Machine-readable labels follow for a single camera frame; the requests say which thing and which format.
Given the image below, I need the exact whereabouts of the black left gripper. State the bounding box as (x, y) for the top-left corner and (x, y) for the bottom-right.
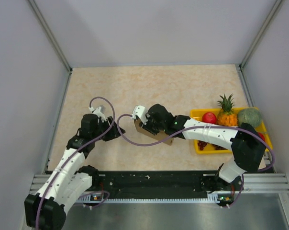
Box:
(92, 116), (125, 142)

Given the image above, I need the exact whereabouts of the brown cardboard box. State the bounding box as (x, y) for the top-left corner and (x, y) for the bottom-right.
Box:
(134, 119), (169, 141)

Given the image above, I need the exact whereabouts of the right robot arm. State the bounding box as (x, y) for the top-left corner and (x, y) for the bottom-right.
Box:
(133, 104), (266, 190)

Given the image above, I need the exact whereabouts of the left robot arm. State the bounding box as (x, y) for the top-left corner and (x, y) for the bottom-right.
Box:
(24, 114), (125, 230)

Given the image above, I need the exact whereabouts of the purple grape bunch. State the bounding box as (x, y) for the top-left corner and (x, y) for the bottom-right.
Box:
(197, 141), (225, 151)

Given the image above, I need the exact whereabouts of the red apple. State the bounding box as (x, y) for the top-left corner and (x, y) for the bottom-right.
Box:
(202, 112), (217, 124)

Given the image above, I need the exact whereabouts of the orange pineapple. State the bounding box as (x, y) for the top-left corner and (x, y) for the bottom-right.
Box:
(217, 94), (238, 127)

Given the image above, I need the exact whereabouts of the green melon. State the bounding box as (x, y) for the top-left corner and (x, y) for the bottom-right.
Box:
(237, 108), (262, 128)

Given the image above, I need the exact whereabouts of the red tomato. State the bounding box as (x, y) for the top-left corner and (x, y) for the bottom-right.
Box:
(257, 132), (266, 141)

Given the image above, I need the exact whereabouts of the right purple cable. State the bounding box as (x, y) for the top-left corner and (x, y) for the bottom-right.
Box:
(116, 114), (277, 208)

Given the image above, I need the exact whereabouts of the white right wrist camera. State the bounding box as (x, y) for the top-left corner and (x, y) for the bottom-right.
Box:
(132, 105), (148, 125)

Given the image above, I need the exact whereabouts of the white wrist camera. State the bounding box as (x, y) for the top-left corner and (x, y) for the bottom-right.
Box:
(89, 105), (106, 122)
(132, 105), (148, 125)

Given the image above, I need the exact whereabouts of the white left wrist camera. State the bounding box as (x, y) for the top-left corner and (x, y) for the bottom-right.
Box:
(89, 105), (106, 122)

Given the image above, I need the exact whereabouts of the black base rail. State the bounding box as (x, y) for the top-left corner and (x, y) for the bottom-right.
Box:
(86, 171), (242, 199)

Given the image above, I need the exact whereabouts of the left aluminium frame post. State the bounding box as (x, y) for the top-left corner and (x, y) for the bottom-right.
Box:
(26, 0), (72, 74)

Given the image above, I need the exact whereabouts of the aluminium frame post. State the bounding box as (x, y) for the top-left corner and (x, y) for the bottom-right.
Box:
(26, 0), (72, 74)
(238, 0), (285, 71)

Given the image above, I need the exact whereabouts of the right aluminium frame post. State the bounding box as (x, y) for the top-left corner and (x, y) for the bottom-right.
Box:
(238, 0), (285, 71)

